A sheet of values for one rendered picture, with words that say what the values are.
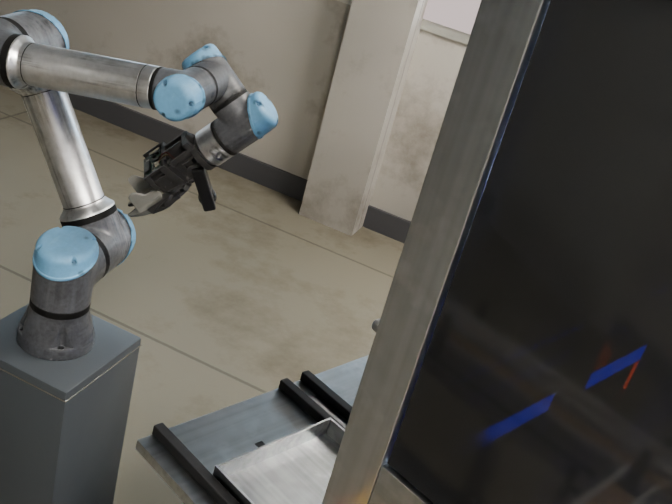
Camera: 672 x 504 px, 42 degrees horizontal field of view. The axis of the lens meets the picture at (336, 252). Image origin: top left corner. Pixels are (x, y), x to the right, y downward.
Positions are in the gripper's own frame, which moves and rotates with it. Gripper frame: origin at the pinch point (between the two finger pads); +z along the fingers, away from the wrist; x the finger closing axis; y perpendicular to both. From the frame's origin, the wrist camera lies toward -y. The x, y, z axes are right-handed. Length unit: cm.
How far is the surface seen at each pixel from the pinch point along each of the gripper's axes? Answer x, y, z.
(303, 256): -143, -176, 62
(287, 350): -70, -143, 59
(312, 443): 50, -27, -15
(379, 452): 79, 8, -45
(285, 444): 52, -21, -13
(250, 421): 44.7, -20.0, -7.3
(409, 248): 67, 23, -61
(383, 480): 81, 5, -43
